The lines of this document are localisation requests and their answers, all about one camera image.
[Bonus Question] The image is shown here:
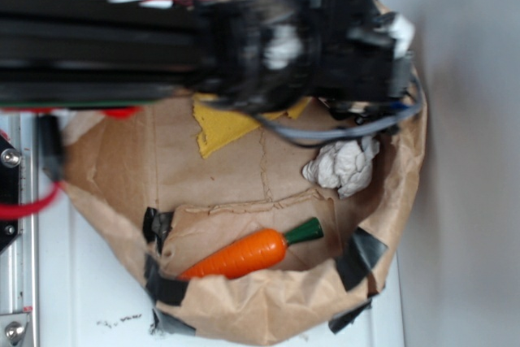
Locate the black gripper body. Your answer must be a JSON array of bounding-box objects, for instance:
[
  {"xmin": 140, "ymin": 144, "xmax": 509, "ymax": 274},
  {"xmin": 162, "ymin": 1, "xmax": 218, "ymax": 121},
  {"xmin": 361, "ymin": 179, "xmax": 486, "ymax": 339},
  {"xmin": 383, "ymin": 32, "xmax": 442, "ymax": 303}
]
[{"xmin": 196, "ymin": 0, "xmax": 411, "ymax": 114}]

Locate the yellow cloth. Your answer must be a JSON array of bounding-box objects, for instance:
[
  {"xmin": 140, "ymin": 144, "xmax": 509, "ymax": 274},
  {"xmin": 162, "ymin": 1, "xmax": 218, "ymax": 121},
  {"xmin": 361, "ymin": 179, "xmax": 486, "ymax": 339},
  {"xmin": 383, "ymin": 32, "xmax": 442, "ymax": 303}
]
[{"xmin": 192, "ymin": 93, "xmax": 313, "ymax": 160}]

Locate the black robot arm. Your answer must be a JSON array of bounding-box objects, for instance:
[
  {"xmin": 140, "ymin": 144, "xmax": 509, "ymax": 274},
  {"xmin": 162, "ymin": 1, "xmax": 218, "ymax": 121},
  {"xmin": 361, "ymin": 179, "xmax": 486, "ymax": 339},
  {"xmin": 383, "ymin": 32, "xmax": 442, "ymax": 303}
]
[{"xmin": 1, "ymin": 0, "xmax": 411, "ymax": 115}]

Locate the crumpled white paper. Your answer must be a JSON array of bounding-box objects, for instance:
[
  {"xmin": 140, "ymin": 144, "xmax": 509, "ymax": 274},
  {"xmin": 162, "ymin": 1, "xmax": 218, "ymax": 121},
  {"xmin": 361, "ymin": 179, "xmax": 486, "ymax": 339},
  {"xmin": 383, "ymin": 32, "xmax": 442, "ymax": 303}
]
[{"xmin": 301, "ymin": 136, "xmax": 380, "ymax": 199}]

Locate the orange toy carrot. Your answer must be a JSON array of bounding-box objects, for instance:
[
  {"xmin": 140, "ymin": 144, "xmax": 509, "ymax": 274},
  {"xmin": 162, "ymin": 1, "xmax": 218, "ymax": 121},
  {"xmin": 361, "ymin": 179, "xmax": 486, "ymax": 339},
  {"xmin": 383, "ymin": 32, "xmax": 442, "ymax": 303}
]
[{"xmin": 177, "ymin": 217, "xmax": 323, "ymax": 280}]

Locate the brown paper bag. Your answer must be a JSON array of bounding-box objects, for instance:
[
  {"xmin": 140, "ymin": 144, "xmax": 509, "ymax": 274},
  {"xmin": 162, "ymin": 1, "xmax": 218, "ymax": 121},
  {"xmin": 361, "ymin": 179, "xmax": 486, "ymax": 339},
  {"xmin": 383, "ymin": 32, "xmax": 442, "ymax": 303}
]
[{"xmin": 66, "ymin": 98, "xmax": 427, "ymax": 345}]

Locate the grey cable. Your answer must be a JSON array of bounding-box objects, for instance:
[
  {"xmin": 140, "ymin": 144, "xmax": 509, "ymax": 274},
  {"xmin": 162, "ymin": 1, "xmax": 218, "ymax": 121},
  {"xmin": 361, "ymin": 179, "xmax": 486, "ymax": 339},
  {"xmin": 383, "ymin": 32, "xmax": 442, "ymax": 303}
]
[{"xmin": 255, "ymin": 74, "xmax": 426, "ymax": 148}]

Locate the black metal bracket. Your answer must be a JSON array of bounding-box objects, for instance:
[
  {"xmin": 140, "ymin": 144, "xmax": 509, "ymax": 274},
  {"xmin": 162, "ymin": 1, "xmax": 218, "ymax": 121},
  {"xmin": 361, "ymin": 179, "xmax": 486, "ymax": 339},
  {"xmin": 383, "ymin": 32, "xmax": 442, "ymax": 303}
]
[{"xmin": 1, "ymin": 136, "xmax": 21, "ymax": 253}]

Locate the red cable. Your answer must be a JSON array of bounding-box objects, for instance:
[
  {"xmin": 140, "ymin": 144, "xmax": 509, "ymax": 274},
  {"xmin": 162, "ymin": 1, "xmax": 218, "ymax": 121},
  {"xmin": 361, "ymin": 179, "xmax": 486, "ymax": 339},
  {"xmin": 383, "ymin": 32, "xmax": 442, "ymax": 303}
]
[{"xmin": 0, "ymin": 182, "xmax": 65, "ymax": 219}]

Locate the aluminium rail frame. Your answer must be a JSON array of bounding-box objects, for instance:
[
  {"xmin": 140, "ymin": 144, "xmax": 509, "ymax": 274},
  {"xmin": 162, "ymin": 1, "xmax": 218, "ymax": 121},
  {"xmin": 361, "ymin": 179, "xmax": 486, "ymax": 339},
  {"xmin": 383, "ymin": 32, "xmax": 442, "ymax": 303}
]
[{"xmin": 1, "ymin": 114, "xmax": 39, "ymax": 346}]

